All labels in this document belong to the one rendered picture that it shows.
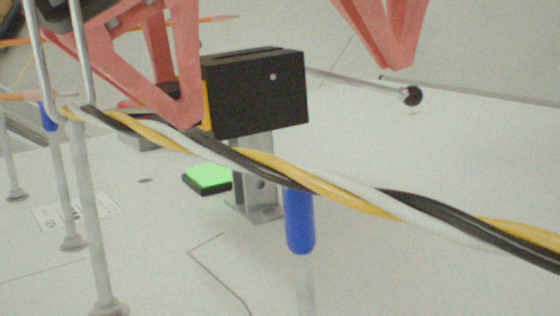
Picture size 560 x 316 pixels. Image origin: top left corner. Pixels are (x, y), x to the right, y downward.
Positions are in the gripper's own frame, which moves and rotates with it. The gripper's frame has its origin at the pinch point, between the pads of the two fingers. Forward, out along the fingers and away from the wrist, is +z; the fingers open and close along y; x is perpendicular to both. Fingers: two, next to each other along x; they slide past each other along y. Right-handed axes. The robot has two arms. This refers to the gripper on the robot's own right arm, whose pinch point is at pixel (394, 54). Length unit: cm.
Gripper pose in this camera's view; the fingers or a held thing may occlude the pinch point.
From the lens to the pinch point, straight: 42.5
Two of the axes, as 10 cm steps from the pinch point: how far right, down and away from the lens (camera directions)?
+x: 8.7, -3.6, 3.3
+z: 2.4, 9.0, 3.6
